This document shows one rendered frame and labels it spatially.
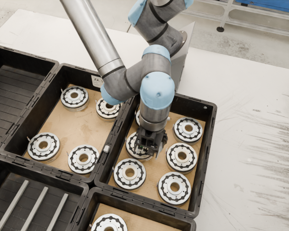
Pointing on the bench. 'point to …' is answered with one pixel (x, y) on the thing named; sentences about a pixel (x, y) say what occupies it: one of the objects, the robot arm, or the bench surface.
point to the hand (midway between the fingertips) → (150, 147)
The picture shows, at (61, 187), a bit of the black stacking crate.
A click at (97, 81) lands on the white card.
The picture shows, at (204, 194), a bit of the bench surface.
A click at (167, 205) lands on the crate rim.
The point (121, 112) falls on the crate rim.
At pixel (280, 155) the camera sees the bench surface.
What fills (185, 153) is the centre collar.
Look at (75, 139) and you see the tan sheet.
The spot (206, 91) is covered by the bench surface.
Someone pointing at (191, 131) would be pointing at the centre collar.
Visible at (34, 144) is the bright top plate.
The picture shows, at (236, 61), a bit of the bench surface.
